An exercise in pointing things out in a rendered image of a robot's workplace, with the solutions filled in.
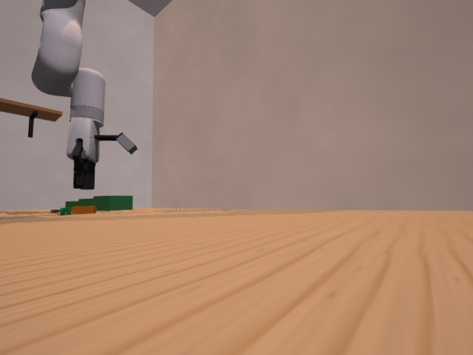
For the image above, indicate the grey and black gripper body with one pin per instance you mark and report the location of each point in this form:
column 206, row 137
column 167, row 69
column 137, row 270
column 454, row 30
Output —
column 84, row 128

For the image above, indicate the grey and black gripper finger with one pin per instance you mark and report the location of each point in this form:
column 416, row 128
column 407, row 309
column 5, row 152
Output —
column 81, row 174
column 91, row 175

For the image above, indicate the green bins with labels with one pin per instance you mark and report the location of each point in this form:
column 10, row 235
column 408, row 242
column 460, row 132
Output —
column 105, row 203

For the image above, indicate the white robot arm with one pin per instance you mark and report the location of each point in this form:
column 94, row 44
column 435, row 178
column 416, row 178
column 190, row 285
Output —
column 58, row 60

